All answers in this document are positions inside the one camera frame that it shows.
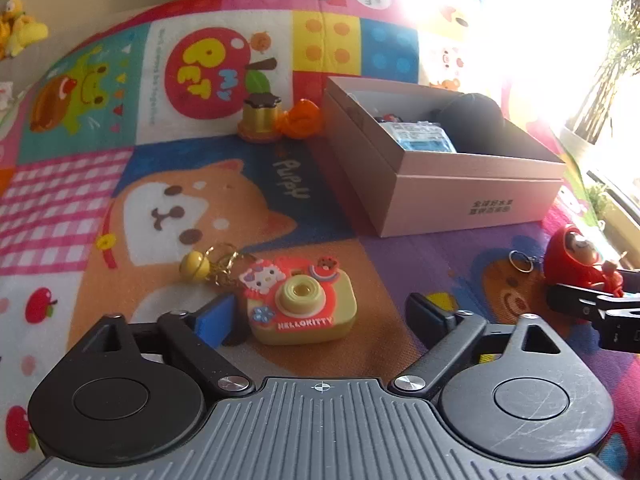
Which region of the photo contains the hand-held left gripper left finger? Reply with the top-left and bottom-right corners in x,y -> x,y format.
87,292 -> 256,399

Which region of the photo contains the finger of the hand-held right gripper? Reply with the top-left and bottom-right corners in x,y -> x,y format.
546,282 -> 626,325
604,269 -> 640,293

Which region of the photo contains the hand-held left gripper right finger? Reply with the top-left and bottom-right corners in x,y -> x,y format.
394,292 -> 566,397

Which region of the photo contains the red hooded figure keychain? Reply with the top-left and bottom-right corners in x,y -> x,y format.
509,224 -> 626,301

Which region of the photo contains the red yellow camera toy keychain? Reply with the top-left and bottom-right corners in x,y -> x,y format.
180,243 -> 357,347

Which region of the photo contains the pink cardboard box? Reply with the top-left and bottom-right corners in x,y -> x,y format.
320,76 -> 567,238

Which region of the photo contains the blue tissue packet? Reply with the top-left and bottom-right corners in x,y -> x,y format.
382,120 -> 457,153

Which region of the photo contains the black plush toy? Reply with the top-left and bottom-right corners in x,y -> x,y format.
432,92 -> 508,153

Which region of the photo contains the yellow pudding toy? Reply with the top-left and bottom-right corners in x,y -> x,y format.
237,94 -> 285,143

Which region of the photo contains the orange candy-shaped toy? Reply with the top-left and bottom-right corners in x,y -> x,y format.
275,99 -> 325,141

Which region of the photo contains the small green plant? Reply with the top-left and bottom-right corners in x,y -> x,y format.
582,185 -> 613,222

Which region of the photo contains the white plant pot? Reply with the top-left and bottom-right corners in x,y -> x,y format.
559,125 -> 601,162

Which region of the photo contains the colourful printed play mat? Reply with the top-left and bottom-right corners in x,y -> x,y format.
0,0 -> 640,480

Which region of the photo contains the tall green potted plant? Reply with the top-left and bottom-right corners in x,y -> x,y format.
570,0 -> 640,146

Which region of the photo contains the pale yellow plush toy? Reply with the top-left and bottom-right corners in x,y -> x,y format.
4,19 -> 50,58

